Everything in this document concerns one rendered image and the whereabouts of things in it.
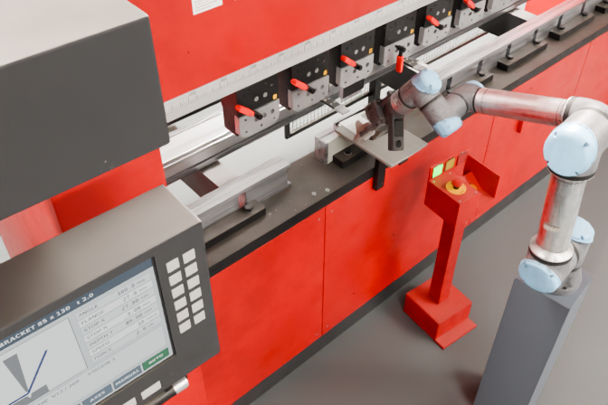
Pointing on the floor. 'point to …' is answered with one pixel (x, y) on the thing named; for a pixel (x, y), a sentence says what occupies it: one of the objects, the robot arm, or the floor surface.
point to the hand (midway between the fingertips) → (365, 140)
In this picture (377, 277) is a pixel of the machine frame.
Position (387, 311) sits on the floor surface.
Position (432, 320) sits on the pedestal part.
